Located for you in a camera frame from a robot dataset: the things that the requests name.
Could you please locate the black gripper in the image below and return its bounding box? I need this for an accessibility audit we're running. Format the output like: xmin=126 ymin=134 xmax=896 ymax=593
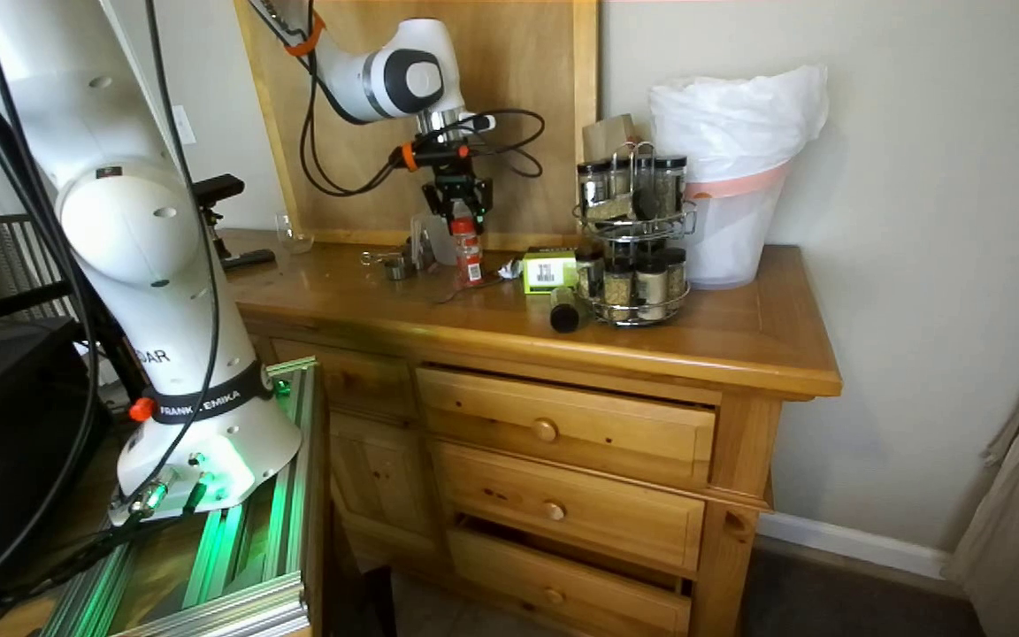
xmin=418 ymin=140 xmax=494 ymax=235

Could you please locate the orange lidded spice container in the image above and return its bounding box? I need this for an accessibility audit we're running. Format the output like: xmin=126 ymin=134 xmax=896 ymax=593
xmin=449 ymin=212 xmax=489 ymax=292

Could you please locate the clear plastic measuring jug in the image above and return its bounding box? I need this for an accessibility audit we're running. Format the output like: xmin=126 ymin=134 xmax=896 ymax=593
xmin=404 ymin=210 xmax=458 ymax=275

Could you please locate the large steel measuring cup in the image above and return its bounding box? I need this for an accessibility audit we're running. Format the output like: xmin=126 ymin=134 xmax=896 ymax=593
xmin=376 ymin=245 xmax=421 ymax=286

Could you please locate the green cardboard box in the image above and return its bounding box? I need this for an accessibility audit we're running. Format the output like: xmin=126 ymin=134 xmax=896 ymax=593
xmin=517 ymin=252 xmax=584 ymax=296

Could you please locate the spice jar black lid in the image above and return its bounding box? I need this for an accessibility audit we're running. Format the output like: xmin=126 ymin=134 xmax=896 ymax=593
xmin=576 ymin=155 xmax=635 ymax=227
xmin=599 ymin=263 xmax=635 ymax=317
xmin=633 ymin=258 xmax=668 ymax=312

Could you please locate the black toppled spice jar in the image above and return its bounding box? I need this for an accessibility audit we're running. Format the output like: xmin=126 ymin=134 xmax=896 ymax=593
xmin=544 ymin=296 xmax=589 ymax=338

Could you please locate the wooden backboard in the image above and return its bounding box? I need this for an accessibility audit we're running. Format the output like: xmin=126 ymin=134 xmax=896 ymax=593
xmin=229 ymin=0 xmax=605 ymax=254

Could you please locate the brown paper bag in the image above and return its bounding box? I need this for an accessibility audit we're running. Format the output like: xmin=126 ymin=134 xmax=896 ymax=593
xmin=580 ymin=110 xmax=659 ymax=168

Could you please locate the wooden dresser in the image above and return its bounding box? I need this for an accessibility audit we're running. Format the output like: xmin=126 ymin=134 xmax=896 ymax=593
xmin=214 ymin=227 xmax=845 ymax=637

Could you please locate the wooden drawer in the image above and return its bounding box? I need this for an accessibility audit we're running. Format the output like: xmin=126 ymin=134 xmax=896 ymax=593
xmin=435 ymin=438 xmax=711 ymax=580
xmin=413 ymin=364 xmax=722 ymax=489
xmin=445 ymin=524 xmax=695 ymax=637

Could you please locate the white plastic bag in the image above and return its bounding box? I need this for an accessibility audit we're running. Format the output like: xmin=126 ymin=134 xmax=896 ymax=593
xmin=647 ymin=59 xmax=832 ymax=293

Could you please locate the white baseboard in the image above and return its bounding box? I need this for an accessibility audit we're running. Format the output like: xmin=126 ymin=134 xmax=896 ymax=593
xmin=753 ymin=506 xmax=961 ymax=587

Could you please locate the black box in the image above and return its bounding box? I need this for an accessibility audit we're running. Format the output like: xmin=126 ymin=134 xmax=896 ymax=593
xmin=0 ymin=317 xmax=107 ymax=594

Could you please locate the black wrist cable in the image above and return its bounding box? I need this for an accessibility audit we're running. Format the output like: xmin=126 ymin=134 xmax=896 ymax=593
xmin=485 ymin=107 xmax=551 ymax=186

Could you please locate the wire spice rack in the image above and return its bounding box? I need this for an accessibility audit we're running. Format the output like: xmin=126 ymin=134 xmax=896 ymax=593
xmin=570 ymin=141 xmax=699 ymax=334

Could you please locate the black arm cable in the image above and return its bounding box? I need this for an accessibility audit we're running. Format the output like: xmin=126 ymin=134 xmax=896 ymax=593
xmin=292 ymin=20 xmax=421 ymax=201

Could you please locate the black camera on stand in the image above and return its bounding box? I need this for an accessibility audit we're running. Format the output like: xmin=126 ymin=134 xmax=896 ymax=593
xmin=187 ymin=171 xmax=280 ymax=274

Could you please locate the black base cable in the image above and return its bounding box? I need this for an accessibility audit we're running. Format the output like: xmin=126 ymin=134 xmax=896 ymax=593
xmin=0 ymin=0 xmax=238 ymax=598

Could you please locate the black wire rack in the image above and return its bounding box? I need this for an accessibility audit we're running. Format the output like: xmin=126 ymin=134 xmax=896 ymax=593
xmin=0 ymin=210 xmax=74 ymax=325

